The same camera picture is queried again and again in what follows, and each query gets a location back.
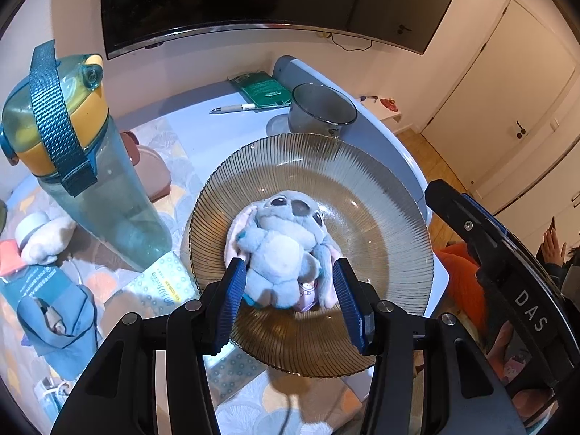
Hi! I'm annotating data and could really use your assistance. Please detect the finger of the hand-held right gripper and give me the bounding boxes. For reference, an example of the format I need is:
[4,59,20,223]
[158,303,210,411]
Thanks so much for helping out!
[425,179,514,248]

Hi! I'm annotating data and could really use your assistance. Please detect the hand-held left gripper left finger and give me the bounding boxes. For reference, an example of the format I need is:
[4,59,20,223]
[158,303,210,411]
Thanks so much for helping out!
[51,257,248,435]

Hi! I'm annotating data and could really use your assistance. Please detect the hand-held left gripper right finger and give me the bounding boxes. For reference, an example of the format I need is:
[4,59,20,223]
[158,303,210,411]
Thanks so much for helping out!
[332,257,529,435]

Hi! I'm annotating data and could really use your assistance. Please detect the blue alien plush toy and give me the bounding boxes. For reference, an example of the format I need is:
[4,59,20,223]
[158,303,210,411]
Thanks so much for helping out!
[225,191,338,312]

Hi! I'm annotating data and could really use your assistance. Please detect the ribbed amber glass plate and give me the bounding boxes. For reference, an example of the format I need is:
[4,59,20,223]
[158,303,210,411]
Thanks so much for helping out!
[188,133,435,378]

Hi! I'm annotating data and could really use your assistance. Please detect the white plush toy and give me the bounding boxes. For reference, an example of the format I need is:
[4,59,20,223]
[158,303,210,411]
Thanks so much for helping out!
[22,216,78,266]

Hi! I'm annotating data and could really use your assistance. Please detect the pale green patterned packet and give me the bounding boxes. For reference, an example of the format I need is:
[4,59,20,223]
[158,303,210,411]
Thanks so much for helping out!
[129,251,202,315]

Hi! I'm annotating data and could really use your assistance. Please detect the orange cushion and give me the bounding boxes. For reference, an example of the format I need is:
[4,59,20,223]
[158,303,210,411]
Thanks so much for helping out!
[437,242,488,331]

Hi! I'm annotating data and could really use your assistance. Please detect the white wardrobe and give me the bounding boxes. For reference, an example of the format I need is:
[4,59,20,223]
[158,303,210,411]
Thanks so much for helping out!
[492,181,580,241]

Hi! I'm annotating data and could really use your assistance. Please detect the white shelf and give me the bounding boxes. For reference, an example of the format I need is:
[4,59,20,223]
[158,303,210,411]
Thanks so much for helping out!
[358,95,404,123]

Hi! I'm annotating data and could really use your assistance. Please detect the white door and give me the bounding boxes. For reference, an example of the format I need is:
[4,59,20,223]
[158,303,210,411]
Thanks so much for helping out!
[421,0,580,191]

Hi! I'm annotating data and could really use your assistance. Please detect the blue cloth bag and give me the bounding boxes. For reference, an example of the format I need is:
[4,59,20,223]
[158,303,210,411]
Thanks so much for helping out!
[17,285,98,381]

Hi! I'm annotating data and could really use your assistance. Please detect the grey glass cup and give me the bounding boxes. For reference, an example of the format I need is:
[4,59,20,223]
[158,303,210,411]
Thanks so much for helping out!
[289,83,358,139]

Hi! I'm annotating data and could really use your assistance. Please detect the white coaster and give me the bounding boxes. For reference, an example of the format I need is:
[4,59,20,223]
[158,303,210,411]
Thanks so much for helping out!
[266,114,291,137]

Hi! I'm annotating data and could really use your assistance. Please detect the white pen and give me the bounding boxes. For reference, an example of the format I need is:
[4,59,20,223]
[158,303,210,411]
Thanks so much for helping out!
[210,103,257,114]

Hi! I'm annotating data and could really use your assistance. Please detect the grey-blue chair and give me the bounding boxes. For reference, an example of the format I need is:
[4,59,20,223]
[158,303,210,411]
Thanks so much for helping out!
[272,55,327,89]

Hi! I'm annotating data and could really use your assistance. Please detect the coral red packet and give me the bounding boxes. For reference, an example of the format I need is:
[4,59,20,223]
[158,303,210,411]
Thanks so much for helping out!
[0,239,24,277]

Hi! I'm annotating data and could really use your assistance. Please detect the grey cable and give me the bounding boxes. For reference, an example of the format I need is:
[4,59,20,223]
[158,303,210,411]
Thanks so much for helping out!
[278,372,297,435]

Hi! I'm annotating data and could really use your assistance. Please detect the clear water bottle blue strap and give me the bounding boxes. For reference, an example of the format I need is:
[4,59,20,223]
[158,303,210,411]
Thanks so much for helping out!
[0,41,173,273]

